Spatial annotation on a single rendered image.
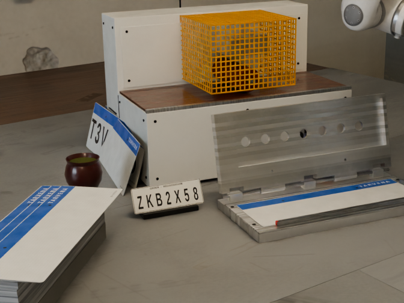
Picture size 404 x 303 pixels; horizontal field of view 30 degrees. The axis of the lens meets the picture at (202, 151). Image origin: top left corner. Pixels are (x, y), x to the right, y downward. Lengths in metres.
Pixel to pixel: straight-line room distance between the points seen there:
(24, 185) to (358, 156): 0.80
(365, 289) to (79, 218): 0.52
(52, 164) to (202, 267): 0.73
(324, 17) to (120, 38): 2.38
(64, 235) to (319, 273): 0.46
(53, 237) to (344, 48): 3.19
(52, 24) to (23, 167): 1.36
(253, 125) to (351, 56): 2.72
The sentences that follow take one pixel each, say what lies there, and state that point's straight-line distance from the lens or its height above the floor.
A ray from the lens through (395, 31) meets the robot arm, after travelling 1.71.
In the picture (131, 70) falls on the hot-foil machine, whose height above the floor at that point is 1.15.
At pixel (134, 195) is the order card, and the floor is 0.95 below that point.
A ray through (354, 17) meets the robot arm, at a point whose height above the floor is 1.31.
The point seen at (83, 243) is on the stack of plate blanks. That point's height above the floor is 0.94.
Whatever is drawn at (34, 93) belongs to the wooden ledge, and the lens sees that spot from 2.86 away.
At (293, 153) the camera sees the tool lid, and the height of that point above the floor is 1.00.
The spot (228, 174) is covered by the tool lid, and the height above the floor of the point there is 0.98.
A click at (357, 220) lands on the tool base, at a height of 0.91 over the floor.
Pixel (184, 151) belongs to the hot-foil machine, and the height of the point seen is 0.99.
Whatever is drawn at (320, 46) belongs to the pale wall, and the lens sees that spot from 4.18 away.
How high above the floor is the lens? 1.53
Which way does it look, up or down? 18 degrees down
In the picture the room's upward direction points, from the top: 1 degrees counter-clockwise
